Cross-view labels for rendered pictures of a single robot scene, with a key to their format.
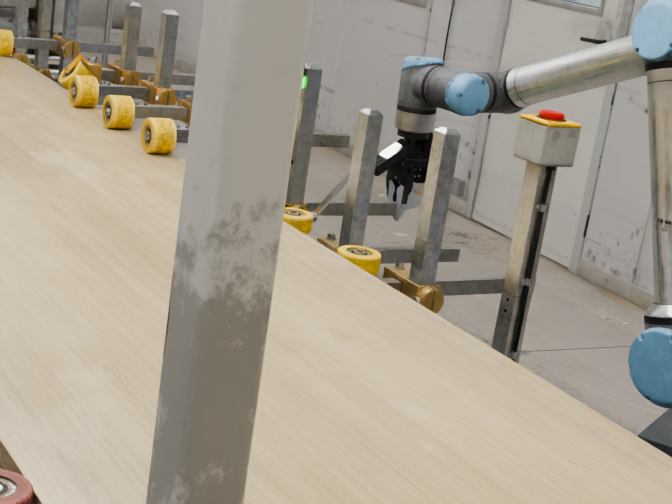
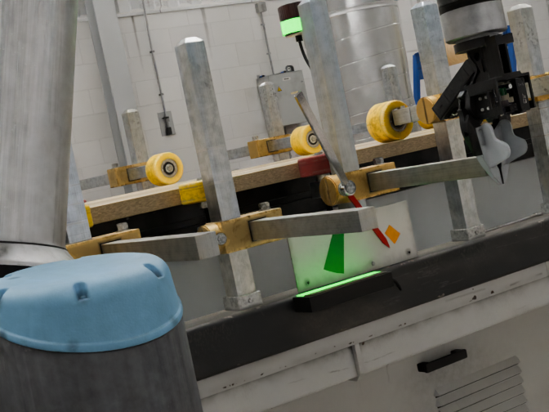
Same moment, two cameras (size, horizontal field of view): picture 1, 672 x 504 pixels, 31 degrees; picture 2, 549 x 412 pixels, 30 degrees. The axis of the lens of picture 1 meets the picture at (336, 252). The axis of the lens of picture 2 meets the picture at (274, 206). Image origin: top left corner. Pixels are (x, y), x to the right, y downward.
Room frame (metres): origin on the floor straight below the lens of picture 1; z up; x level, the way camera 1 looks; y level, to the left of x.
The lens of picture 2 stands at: (2.42, -1.62, 0.93)
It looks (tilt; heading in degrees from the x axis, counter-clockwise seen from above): 3 degrees down; 89
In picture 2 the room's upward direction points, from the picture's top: 12 degrees counter-clockwise
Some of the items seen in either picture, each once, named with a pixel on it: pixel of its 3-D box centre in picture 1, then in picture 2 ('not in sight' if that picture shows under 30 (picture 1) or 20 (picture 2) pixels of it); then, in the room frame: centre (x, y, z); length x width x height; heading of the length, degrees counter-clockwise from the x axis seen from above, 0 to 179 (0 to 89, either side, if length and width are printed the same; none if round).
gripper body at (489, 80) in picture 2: (412, 156); (489, 79); (2.79, -0.14, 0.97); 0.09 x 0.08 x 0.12; 122
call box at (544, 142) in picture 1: (546, 142); not in sight; (1.94, -0.30, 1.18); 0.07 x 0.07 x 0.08; 33
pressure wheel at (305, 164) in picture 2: not in sight; (324, 183); (2.55, 0.23, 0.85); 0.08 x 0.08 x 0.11
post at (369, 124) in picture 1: (353, 228); (220, 190); (2.37, -0.03, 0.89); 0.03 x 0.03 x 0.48; 33
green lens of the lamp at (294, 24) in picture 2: not in sight; (298, 25); (2.55, 0.15, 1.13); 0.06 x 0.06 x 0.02
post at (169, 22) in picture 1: (160, 101); not in sight; (3.21, 0.52, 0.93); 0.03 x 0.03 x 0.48; 33
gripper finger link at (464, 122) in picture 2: (404, 184); (475, 125); (2.76, -0.13, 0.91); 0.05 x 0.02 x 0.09; 32
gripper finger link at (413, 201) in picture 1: (408, 202); (496, 153); (2.77, -0.15, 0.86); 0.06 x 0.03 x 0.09; 122
